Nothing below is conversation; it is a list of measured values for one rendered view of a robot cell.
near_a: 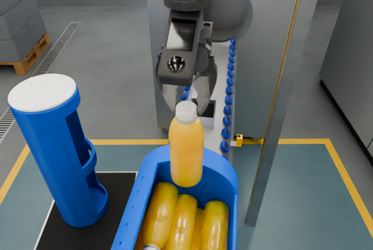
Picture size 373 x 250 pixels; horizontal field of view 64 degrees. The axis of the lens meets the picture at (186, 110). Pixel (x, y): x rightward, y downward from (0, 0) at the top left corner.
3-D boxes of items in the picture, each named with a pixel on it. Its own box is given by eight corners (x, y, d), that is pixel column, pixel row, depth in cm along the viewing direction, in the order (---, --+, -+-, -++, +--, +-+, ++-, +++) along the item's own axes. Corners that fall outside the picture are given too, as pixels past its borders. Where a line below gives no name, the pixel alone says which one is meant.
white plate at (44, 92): (15, 119, 115) (16, 121, 116) (85, 94, 128) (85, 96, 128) (1, 86, 132) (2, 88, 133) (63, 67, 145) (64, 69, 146)
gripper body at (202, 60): (213, 53, 54) (217, -17, 46) (208, 79, 47) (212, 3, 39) (171, 50, 55) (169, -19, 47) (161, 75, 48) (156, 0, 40)
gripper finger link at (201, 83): (217, 98, 58) (211, 56, 52) (215, 118, 53) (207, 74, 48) (201, 98, 58) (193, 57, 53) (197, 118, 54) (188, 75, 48)
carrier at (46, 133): (71, 236, 170) (116, 210, 184) (16, 122, 115) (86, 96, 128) (55, 202, 188) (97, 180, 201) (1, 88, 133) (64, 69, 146)
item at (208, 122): (214, 125, 129) (216, 96, 119) (213, 131, 125) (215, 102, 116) (191, 123, 130) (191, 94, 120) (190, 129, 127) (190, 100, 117)
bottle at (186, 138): (202, 164, 68) (205, 100, 56) (202, 190, 63) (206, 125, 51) (171, 164, 68) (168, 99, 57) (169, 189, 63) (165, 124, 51)
